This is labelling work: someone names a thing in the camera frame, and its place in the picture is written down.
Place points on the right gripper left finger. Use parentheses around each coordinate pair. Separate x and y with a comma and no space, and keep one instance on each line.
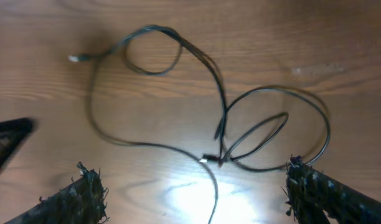
(82,202)

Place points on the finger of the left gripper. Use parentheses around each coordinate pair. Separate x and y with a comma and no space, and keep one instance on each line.
(12,134)

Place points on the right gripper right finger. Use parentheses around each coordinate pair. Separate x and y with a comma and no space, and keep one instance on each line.
(314,197)

